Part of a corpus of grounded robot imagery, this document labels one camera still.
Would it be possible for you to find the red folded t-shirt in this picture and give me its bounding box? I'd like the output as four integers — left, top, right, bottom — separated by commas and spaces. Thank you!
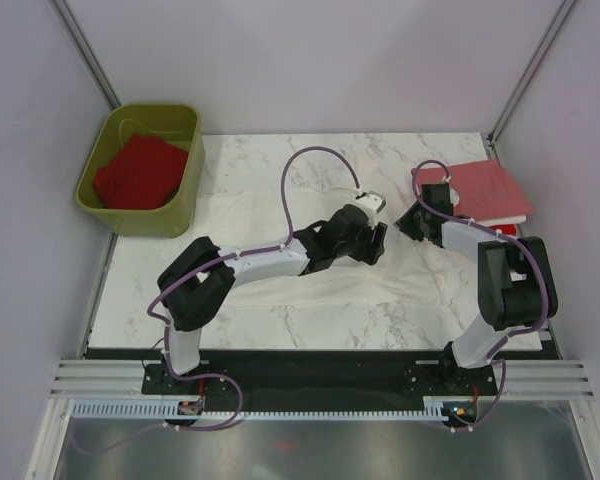
492, 224, 518, 236

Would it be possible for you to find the aluminium frame post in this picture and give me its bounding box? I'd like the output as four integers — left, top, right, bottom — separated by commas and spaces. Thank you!
48, 0, 121, 110
481, 0, 579, 150

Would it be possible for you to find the pink folded t-shirt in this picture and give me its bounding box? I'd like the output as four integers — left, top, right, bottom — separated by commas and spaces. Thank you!
416, 159, 532, 222

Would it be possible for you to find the right aluminium frame post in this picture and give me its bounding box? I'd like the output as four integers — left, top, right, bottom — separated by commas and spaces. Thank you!
481, 0, 579, 150

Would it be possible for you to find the white printed t-shirt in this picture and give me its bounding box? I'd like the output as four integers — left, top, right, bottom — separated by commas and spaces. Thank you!
194, 184, 451, 307

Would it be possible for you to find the white folded t-shirt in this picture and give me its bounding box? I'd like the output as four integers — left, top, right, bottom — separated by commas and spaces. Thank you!
479, 215, 527, 228

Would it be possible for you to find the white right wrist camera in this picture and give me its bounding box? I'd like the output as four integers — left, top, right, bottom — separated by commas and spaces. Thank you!
443, 176, 460, 207

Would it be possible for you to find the left aluminium frame post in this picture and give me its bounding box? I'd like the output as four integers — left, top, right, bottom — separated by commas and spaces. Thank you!
48, 0, 121, 110

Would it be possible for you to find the dark red t-shirt in bin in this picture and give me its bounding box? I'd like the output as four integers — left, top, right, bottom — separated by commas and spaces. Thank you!
92, 133, 188, 210

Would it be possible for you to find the olive green plastic bin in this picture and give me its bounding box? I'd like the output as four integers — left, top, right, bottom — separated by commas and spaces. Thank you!
75, 103, 205, 238

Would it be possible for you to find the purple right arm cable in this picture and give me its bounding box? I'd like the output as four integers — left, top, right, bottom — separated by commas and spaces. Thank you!
412, 159, 551, 434

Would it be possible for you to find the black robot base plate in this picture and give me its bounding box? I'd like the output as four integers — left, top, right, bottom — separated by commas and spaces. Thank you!
141, 350, 497, 413

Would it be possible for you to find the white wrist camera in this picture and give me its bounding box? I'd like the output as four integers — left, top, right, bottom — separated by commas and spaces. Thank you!
354, 190, 386, 218
443, 176, 460, 207

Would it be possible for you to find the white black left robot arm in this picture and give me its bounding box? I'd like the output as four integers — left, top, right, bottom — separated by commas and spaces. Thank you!
156, 201, 387, 393

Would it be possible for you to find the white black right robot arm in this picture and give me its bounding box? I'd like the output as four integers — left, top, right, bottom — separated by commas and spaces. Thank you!
395, 182, 558, 394

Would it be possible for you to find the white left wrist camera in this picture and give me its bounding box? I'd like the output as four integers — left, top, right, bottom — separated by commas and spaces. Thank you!
354, 190, 386, 218

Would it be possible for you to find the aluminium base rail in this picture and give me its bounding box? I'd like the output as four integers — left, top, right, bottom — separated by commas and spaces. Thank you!
27, 357, 146, 480

